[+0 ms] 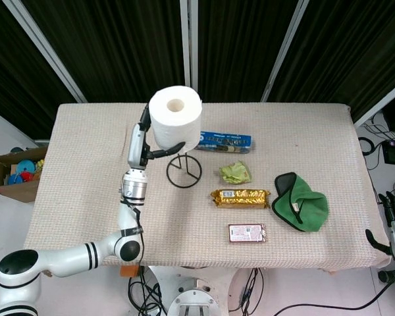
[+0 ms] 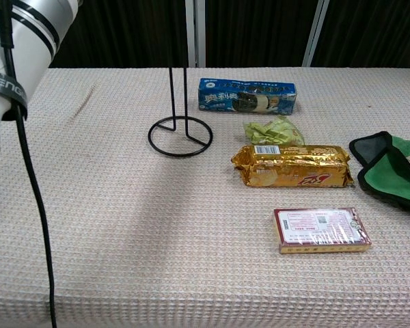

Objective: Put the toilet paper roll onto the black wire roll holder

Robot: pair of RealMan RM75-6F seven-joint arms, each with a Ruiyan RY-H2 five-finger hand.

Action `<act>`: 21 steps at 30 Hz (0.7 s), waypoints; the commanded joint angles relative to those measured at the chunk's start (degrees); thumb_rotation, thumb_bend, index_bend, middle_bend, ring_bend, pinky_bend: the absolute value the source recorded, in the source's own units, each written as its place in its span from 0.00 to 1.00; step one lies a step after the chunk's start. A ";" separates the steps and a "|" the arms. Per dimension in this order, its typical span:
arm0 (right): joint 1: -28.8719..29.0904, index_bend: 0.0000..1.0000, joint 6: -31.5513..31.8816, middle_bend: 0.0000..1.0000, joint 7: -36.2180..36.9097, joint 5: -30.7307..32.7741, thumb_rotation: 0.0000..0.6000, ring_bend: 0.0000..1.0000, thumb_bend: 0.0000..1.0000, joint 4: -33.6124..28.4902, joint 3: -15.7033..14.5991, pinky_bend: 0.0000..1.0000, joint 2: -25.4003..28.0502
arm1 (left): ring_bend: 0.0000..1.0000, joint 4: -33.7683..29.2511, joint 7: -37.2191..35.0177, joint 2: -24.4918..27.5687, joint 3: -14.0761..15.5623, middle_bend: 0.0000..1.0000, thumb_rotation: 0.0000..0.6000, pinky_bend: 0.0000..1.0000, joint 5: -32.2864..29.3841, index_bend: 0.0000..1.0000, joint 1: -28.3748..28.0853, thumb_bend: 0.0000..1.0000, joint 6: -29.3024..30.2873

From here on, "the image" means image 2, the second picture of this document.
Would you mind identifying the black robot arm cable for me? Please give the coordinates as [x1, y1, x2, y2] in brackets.
[0, 0, 58, 328]

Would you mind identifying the green cloth with black trim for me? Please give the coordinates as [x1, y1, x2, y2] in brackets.
[348, 131, 410, 217]

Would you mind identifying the red playing card box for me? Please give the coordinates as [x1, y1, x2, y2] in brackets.
[273, 207, 372, 255]

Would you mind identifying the blue Oreo cookie box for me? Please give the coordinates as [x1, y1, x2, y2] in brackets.
[197, 77, 298, 116]

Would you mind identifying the crumpled light green wrapper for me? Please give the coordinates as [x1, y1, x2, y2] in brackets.
[243, 115, 305, 146]

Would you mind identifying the gold foil biscuit pack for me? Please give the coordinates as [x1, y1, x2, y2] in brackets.
[230, 144, 356, 189]

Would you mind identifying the beige waffle weave tablecloth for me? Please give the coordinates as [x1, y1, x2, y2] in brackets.
[0, 66, 410, 328]

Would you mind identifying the black wire roll holder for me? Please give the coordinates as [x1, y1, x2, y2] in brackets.
[148, 66, 214, 159]

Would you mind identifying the white frame post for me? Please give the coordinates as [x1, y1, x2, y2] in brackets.
[301, 0, 330, 68]
[185, 0, 206, 68]

